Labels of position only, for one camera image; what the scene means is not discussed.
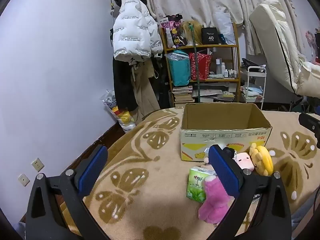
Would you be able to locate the green pole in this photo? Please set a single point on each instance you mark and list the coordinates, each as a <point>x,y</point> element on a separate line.
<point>195,55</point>

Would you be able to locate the blonde wig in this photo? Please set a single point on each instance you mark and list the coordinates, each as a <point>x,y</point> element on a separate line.
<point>185,30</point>

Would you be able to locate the stack of books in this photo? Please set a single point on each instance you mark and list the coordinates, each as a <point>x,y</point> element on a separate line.
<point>182,93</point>

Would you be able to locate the green tissue pack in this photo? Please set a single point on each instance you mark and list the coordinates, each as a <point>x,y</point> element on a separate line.
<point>196,185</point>

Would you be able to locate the yellow-haired plush doll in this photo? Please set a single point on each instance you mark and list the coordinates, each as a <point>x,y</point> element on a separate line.
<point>263,158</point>

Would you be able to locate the plastic bag with yellow contents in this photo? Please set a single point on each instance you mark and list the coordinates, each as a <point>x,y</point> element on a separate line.
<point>122,120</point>

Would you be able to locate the black coat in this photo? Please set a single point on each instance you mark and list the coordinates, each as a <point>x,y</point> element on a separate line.
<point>122,87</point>

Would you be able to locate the plush doll with purple hat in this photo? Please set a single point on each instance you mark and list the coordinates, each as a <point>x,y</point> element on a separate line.
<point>228,152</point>

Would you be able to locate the stack of papers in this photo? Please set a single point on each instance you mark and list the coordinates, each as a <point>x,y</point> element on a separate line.
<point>212,93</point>

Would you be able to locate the pink fan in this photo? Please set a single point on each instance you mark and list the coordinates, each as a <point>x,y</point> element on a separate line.
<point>311,37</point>

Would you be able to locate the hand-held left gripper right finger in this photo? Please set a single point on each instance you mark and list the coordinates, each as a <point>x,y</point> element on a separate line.
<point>223,172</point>

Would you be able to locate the black box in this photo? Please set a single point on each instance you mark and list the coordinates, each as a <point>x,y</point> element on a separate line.
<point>210,36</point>

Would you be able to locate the cardboard box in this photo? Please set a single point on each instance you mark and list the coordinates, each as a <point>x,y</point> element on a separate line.
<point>212,136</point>

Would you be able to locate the white folded mattress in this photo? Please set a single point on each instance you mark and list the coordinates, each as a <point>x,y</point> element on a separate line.
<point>275,42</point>

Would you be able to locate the white puffer jacket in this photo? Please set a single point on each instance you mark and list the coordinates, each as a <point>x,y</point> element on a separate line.
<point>132,30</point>

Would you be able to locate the dark hanging garment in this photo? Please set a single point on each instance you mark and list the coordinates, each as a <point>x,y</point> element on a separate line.
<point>162,85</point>

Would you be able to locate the white curtains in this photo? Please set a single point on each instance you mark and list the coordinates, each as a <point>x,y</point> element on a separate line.
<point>200,0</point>

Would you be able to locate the white trolley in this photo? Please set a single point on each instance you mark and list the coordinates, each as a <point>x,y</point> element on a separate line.
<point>256,69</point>

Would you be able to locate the beige patterned blanket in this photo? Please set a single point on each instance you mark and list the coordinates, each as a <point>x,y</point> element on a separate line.
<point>155,180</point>

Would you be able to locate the white plastic bag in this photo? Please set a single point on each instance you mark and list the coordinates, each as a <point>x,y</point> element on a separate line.
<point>226,30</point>

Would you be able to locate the group of white cosmetic bottles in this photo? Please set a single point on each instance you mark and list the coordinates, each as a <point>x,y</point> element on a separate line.
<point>218,63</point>

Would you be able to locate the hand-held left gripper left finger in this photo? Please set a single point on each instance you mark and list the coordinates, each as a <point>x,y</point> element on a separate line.
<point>92,172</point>

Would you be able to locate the white wall socket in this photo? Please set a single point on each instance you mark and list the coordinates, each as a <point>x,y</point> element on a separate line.
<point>24,180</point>
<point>37,165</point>

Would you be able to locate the pale pink plush toy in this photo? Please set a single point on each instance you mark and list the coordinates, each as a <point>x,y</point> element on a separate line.
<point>243,161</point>

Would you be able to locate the dark and beige hanging clothes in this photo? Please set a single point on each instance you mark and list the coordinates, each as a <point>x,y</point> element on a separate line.
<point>145,92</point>

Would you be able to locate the red gift bag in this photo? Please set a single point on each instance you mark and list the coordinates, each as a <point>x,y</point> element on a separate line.
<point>203,66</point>

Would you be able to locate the teal bag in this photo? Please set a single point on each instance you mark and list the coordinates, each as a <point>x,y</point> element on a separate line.
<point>178,70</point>

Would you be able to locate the wooden shelf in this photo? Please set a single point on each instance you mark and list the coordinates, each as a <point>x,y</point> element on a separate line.
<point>212,46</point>

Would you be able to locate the pink and black printed bag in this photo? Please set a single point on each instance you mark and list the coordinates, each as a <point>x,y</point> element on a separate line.
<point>172,30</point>

